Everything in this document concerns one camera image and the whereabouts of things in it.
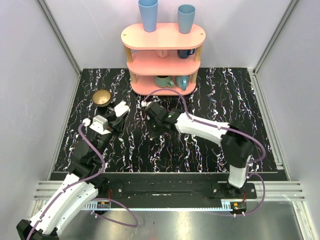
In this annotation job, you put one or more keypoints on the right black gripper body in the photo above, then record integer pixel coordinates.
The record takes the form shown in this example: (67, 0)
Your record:
(154, 128)

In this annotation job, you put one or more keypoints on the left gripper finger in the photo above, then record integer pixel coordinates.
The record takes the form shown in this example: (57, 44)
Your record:
(110, 115)
(119, 123)

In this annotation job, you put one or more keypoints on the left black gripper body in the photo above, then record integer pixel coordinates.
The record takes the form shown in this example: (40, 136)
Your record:
(114, 119)

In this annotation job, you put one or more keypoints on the white oval case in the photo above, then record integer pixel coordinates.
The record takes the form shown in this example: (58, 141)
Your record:
(121, 109)

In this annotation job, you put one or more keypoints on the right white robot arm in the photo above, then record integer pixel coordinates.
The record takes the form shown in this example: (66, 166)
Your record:
(237, 149)

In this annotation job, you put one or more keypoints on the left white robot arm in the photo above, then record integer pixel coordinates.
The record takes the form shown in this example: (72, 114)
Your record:
(83, 183)

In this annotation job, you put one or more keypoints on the green ceramic mug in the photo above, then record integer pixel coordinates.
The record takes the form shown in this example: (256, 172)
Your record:
(163, 81)

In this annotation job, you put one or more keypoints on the light blue ceramic mug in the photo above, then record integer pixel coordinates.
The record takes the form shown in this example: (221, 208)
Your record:
(182, 81)

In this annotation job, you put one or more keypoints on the pink three-tier wooden shelf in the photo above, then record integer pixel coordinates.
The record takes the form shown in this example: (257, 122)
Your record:
(144, 64)

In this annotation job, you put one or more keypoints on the pink mug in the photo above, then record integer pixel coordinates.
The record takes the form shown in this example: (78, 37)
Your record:
(162, 53)

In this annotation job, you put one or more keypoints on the dark blue mug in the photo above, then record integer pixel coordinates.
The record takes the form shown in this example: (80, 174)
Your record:
(185, 53)

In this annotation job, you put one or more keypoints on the left light blue tumbler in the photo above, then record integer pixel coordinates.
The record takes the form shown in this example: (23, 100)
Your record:
(149, 13)

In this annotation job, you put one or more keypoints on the light blue tumbler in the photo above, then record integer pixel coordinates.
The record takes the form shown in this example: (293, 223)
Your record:
(185, 18)
(149, 13)

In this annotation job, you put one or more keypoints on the right light blue tumbler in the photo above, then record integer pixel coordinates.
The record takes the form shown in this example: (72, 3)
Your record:
(185, 18)

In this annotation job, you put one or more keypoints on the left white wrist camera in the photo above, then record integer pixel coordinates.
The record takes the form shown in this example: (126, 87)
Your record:
(99, 125)

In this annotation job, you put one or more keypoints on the black mounting base plate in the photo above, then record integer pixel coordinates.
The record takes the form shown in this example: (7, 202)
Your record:
(206, 185)

